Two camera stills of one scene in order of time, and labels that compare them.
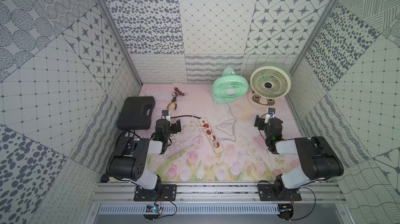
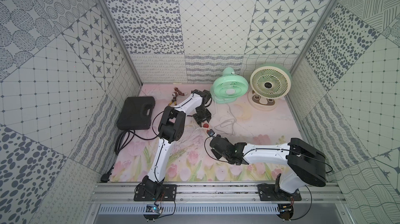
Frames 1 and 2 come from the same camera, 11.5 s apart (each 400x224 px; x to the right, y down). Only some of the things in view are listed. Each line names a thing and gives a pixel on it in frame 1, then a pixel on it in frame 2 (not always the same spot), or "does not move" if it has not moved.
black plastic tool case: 136,113 does not move
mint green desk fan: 227,88 does not move
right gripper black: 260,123 -> 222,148
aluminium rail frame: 109,193 does not move
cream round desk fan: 269,82 does not move
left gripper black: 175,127 -> 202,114
